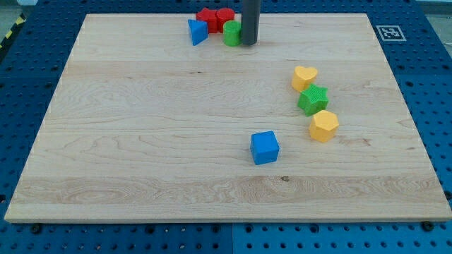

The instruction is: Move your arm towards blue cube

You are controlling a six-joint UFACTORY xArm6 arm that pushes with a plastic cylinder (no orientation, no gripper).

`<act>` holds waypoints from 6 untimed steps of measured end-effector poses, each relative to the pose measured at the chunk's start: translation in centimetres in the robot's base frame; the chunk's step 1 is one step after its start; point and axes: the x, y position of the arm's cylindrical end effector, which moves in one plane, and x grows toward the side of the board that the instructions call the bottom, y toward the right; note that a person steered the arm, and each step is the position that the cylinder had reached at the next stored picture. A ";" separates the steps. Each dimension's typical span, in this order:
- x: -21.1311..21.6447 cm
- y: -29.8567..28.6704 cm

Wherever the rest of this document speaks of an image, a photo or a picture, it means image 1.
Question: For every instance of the blue cube block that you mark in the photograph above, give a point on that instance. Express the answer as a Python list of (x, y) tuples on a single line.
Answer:
[(264, 147)]

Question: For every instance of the light wooden board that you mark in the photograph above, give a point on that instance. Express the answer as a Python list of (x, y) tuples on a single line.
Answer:
[(144, 127)]

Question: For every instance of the green star block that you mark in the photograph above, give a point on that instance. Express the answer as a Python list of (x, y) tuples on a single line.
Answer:
[(313, 99)]

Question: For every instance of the yellow heart block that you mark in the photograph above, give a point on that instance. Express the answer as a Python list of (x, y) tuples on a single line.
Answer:
[(302, 77)]

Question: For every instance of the green cylinder block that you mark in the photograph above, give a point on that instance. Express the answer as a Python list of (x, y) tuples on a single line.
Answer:
[(232, 33)]

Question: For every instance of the yellow hexagon block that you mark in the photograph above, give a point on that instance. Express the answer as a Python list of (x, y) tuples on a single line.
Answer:
[(323, 126)]

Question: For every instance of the blue triangle block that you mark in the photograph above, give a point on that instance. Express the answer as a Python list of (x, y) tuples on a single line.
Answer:
[(198, 31)]

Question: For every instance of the red cylinder block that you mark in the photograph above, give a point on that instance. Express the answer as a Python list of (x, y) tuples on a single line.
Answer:
[(222, 16)]

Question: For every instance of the red star block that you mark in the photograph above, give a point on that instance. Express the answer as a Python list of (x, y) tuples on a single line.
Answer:
[(209, 16)]

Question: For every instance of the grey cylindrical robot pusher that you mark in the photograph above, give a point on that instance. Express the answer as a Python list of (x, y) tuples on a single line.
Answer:
[(250, 21)]

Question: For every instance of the white fiducial marker tag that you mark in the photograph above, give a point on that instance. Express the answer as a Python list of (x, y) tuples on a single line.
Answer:
[(390, 33)]

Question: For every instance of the black yellow hazard tape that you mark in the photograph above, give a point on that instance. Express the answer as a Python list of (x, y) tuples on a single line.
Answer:
[(12, 34)]

